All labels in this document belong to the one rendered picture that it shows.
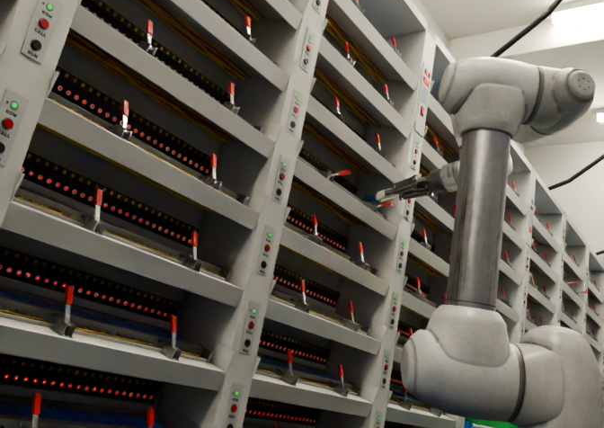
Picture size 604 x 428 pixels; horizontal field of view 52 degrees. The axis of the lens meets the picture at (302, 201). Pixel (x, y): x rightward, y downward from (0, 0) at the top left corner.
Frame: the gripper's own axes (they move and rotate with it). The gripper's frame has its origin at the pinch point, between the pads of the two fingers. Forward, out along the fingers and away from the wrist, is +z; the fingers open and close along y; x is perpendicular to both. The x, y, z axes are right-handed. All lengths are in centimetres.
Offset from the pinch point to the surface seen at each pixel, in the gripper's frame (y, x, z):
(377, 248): -8.7, 14.3, 9.4
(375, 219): 6.2, 10.6, 2.2
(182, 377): 74, 67, 17
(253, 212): 64, 28, 7
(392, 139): -8.7, -26.0, 0.1
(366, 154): 17.4, -7.2, -1.7
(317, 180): 40.3, 10.5, 2.8
